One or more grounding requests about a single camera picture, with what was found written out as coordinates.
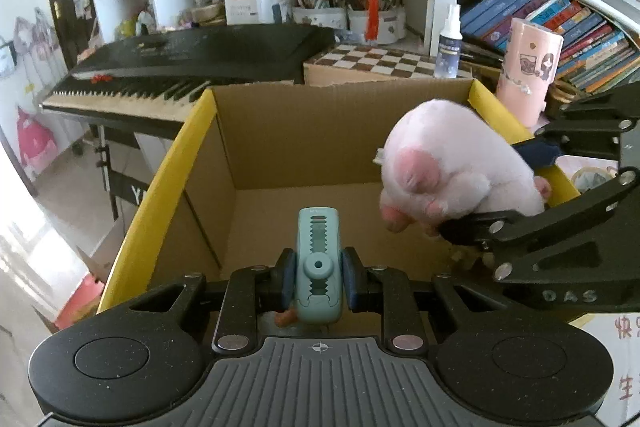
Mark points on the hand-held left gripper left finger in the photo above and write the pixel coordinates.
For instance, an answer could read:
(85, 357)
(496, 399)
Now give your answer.
(287, 279)

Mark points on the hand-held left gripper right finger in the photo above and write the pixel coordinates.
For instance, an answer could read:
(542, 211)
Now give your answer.
(350, 281)

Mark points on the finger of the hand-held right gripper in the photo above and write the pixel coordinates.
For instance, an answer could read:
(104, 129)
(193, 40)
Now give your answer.
(470, 229)
(542, 152)

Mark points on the pink plush toy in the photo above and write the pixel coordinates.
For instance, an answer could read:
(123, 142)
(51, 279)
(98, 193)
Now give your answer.
(450, 142)

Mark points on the yellow cardboard box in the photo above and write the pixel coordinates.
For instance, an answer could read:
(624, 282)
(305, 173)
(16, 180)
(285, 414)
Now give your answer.
(300, 132)

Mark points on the small orange object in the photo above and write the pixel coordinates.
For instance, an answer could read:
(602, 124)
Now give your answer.
(285, 318)

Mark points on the pink cylindrical container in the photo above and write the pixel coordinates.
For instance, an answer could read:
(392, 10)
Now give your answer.
(525, 72)

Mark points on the row of leaning books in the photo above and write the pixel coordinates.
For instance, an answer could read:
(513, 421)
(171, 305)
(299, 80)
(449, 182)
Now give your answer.
(575, 27)

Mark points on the white spray bottle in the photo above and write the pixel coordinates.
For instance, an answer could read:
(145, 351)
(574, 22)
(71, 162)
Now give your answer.
(448, 47)

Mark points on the wooden chessboard box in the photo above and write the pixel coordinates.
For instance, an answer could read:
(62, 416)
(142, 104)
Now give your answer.
(375, 59)

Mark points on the white pen holder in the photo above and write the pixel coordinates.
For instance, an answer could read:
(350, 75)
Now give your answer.
(320, 18)
(387, 27)

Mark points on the black keyboard stand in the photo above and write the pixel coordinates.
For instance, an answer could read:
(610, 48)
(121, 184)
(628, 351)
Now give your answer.
(120, 167)

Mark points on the red plastic item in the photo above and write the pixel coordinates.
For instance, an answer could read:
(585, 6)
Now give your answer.
(82, 302)

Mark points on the black electronic keyboard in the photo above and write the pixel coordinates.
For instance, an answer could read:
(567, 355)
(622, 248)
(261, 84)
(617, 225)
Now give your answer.
(200, 52)

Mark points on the white box with red label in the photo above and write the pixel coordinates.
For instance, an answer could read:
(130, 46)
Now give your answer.
(240, 4)

